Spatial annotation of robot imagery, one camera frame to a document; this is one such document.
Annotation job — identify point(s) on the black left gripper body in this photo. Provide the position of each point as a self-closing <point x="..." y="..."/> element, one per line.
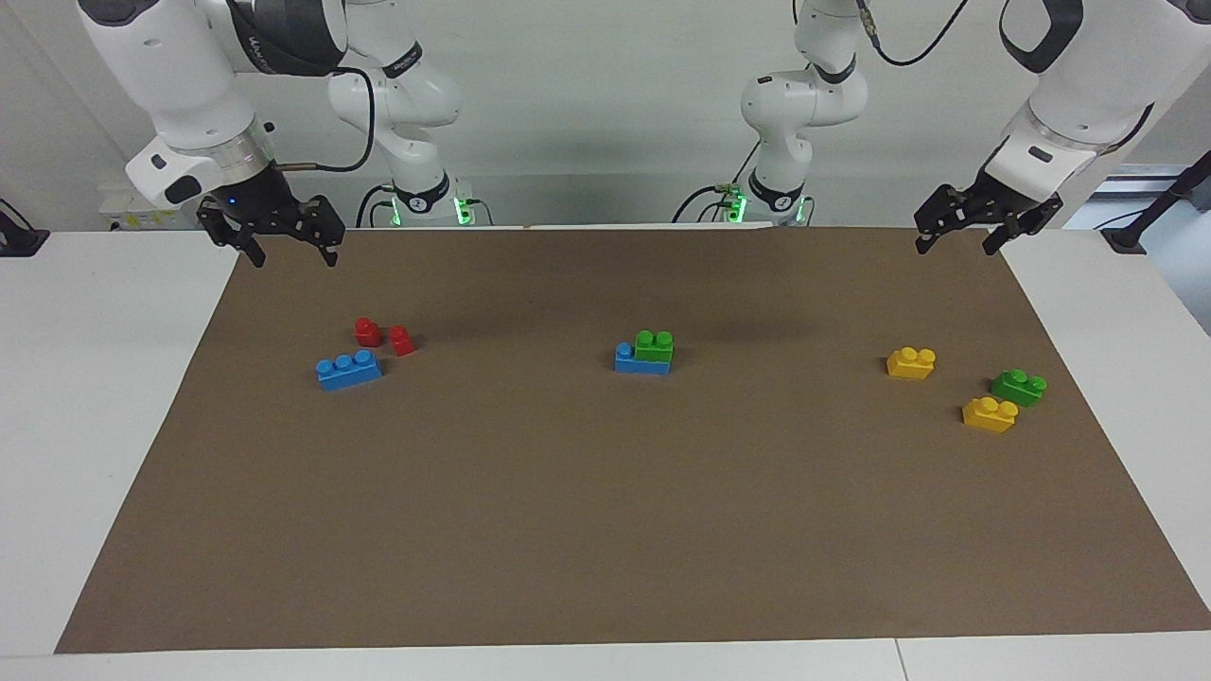
<point x="993" y="203"/>

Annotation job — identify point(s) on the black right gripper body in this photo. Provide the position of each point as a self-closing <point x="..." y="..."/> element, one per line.
<point x="260" y="210"/>

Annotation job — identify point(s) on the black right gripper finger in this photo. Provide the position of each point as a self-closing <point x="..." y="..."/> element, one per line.
<point x="255" y="253"/>
<point x="329" y="253"/>

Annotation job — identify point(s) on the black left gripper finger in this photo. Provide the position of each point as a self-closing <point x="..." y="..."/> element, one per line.
<point x="995" y="241"/>
<point x="925" y="239"/>

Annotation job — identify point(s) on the green two-stud toy block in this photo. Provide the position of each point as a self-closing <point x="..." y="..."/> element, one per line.
<point x="655" y="347"/>
<point x="1018" y="388"/>

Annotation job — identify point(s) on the blue three-stud toy block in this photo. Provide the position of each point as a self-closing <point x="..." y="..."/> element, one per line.
<point x="348" y="371"/>
<point x="626" y="361"/>

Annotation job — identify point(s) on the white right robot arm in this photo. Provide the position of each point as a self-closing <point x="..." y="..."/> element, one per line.
<point x="189" y="85"/>

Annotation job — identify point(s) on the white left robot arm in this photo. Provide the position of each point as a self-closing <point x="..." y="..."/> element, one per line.
<point x="1088" y="85"/>

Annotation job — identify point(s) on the red one-stud toy block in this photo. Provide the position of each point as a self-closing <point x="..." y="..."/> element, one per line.
<point x="401" y="341"/>
<point x="367" y="332"/>

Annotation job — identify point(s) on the yellow two-stud toy block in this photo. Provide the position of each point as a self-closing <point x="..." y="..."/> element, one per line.
<point x="989" y="415"/>
<point x="910" y="364"/>

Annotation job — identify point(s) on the black stand with pole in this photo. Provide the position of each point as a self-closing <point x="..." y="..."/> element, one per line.
<point x="1159" y="203"/>

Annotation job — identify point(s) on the brown paper table mat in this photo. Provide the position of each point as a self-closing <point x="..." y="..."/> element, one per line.
<point x="605" y="520"/>

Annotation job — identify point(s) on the white wall socket box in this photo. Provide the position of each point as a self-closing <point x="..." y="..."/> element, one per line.
<point x="132" y="213"/>

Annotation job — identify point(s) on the black table clamp mount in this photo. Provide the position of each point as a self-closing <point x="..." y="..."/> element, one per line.
<point x="19" y="241"/>

